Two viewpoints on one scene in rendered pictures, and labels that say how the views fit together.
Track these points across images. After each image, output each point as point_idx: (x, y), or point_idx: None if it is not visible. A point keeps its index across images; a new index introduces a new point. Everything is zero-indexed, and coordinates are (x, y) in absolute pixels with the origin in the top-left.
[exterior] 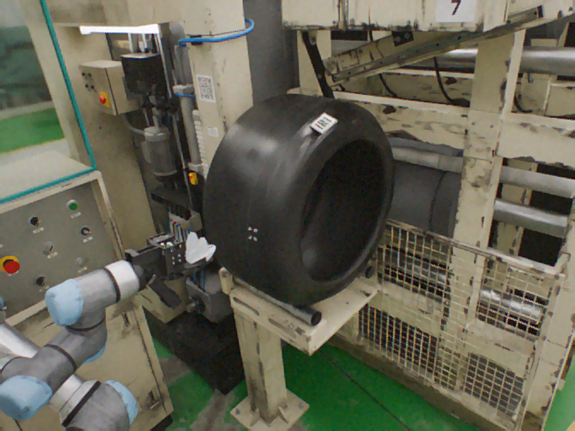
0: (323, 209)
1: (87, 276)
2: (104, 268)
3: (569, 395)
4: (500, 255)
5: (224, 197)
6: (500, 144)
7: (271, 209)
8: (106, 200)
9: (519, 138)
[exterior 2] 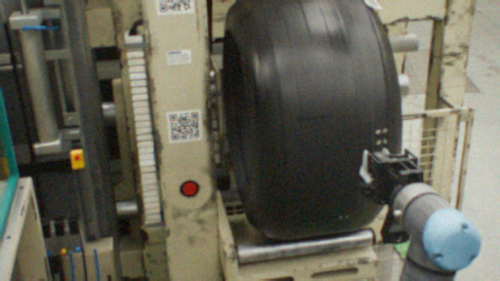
0: (244, 138)
1: (438, 202)
2: (425, 193)
3: (402, 256)
4: (422, 111)
5: (327, 111)
6: (380, 12)
7: (393, 99)
8: (40, 226)
9: (395, 2)
